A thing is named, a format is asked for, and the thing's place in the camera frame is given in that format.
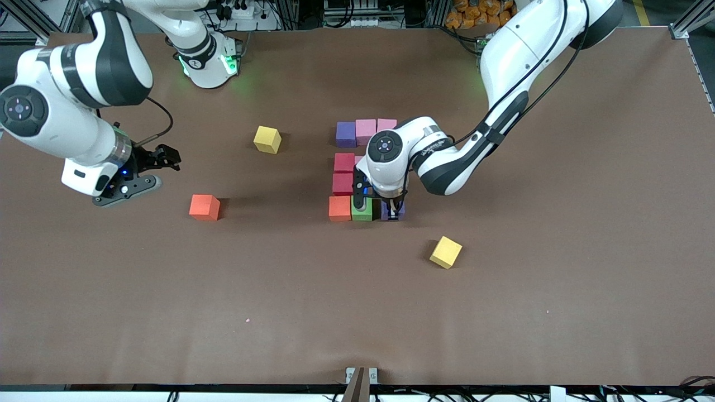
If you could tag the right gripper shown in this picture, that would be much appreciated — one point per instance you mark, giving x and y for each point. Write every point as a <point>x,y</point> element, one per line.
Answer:
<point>146,159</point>

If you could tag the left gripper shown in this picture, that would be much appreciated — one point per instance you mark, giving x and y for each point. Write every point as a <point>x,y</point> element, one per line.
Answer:
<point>394,209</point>

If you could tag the purple foam cube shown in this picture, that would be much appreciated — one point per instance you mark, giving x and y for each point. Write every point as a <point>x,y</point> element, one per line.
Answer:
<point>384,212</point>
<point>345,134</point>

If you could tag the green foam cube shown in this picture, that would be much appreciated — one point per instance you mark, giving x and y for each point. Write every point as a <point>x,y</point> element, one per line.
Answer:
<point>364,215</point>

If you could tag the orange foam cube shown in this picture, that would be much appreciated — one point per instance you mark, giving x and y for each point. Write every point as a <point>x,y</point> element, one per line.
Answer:
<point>339,207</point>
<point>204,206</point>

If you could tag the red foam cube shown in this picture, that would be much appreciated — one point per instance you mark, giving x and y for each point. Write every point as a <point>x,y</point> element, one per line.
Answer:
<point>342,184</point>
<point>344,162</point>

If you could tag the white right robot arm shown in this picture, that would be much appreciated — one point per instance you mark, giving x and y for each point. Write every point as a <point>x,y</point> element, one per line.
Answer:
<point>72,95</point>

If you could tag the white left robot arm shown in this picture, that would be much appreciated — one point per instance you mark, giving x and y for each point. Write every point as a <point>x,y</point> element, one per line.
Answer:
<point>519,50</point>

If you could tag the yellow foam cube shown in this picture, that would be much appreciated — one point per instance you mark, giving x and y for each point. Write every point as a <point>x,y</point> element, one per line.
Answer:
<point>446,252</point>
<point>267,139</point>

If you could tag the white power strip with plugs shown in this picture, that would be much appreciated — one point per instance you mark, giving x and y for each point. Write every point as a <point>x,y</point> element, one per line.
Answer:
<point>262,22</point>

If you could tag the white socket strip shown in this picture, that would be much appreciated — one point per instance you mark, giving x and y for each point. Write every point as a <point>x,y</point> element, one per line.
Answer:
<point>357,22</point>

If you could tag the bag of orange snacks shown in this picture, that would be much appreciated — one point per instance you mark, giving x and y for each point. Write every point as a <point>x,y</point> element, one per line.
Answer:
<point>475,14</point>

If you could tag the small white adapter box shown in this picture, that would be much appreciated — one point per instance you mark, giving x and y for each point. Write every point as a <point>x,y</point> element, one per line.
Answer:
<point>557,393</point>

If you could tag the aluminium frame strut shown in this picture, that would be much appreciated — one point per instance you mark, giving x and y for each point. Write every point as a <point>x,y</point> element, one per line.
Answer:
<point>684,28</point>
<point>42,39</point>

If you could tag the metal bracket with post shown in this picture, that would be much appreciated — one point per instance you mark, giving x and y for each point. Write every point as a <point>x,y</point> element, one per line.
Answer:
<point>361,385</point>

